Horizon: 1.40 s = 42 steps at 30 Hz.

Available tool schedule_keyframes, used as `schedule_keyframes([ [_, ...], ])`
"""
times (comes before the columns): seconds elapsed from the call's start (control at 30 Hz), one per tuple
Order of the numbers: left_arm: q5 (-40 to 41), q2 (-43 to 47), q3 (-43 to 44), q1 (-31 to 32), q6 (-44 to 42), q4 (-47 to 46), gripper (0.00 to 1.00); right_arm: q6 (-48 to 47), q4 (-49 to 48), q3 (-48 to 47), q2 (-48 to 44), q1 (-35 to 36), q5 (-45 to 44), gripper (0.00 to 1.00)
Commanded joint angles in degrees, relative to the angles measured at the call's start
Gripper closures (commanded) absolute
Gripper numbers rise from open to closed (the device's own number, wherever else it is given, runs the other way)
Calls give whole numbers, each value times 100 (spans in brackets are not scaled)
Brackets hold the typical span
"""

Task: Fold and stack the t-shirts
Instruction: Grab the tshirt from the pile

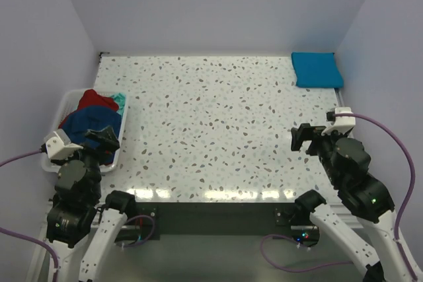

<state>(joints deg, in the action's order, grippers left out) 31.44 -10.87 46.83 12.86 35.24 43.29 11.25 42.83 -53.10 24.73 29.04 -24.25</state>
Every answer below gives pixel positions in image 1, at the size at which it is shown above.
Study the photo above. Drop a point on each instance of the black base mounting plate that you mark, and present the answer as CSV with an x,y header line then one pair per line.
x,y
212,219

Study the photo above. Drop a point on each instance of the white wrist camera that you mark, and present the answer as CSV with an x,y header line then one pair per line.
x,y
341,120
58,146

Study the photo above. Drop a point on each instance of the folded light blue t shirt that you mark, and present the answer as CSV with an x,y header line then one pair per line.
x,y
316,70

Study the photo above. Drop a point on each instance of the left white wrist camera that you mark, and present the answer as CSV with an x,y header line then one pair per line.
x,y
58,146

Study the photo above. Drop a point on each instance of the mint green t shirt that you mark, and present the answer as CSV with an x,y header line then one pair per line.
x,y
120,100

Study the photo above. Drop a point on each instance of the dark blue t shirt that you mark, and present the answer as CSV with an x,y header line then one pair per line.
x,y
96,118

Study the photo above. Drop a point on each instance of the red t shirt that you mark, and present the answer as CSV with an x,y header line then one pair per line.
x,y
93,98

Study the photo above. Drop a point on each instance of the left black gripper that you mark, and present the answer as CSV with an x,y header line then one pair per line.
x,y
106,135

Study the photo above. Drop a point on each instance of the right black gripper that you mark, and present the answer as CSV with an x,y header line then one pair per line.
x,y
307,131

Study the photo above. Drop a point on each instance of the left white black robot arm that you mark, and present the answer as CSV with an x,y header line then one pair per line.
x,y
73,255

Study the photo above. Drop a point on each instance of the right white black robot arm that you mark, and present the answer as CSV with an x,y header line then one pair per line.
x,y
385,256

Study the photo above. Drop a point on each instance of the white plastic laundry basket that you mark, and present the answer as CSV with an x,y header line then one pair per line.
x,y
71,99

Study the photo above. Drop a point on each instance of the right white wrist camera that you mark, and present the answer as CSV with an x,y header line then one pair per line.
x,y
341,120

